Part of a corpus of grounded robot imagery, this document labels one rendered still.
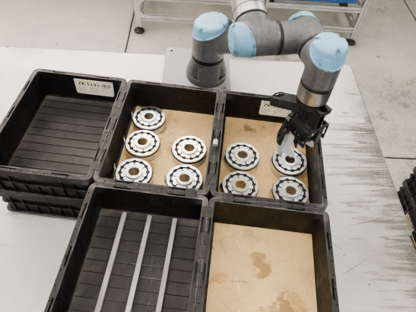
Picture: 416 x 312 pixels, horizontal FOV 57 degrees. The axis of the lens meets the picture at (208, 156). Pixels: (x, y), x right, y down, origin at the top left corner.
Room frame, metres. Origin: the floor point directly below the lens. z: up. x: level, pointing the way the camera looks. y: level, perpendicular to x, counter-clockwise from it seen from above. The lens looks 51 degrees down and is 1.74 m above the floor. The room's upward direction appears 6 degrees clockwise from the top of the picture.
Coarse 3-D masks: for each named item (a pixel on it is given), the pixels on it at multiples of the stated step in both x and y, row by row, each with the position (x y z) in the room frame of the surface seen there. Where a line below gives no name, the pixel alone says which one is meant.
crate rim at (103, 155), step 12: (144, 84) 0.92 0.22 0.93; (156, 84) 0.92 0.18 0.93; (168, 84) 0.93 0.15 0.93; (120, 108) 0.80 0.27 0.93; (216, 108) 0.85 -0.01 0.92; (216, 120) 0.79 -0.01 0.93; (108, 132) 0.70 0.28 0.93; (216, 132) 0.74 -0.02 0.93; (108, 144) 0.66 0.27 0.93; (96, 168) 0.58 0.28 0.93; (96, 180) 0.54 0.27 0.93; (108, 180) 0.54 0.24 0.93; (120, 180) 0.55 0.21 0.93; (180, 192) 0.53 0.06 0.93; (192, 192) 0.53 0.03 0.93; (204, 192) 0.54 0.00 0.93
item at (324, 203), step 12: (240, 96) 0.91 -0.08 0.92; (252, 96) 0.91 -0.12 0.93; (264, 96) 0.92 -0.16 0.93; (216, 156) 0.66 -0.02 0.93; (216, 168) 0.62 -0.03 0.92; (216, 180) 0.58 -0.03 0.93; (324, 180) 0.61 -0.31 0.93; (216, 192) 0.54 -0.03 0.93; (324, 192) 0.57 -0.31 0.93; (288, 204) 0.52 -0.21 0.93; (300, 204) 0.53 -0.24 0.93; (312, 204) 0.53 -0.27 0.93; (324, 204) 0.53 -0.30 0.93
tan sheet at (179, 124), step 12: (168, 120) 0.87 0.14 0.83; (180, 120) 0.87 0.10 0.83; (192, 120) 0.88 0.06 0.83; (204, 120) 0.88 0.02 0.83; (168, 132) 0.81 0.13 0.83; (180, 132) 0.82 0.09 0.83; (192, 132) 0.82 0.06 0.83; (204, 132) 0.83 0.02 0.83; (168, 144) 0.76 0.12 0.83; (168, 156) 0.72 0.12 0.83; (156, 168) 0.67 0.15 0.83; (168, 168) 0.67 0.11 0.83; (204, 168) 0.69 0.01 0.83; (156, 180) 0.63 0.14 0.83; (204, 180) 0.64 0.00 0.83
